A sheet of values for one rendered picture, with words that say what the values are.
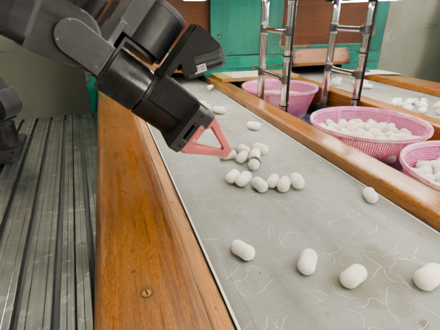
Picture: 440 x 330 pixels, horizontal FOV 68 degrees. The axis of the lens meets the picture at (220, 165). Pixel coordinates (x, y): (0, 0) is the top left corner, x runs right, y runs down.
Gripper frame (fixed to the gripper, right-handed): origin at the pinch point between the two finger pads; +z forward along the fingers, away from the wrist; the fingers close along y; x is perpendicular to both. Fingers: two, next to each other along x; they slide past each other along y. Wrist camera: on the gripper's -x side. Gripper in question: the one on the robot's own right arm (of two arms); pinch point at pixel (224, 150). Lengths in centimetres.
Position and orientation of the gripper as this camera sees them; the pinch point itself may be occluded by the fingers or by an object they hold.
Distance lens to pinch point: 47.9
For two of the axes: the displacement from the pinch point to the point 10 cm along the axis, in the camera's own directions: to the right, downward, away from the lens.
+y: -3.2, -4.0, 8.6
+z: 7.2, 4.8, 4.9
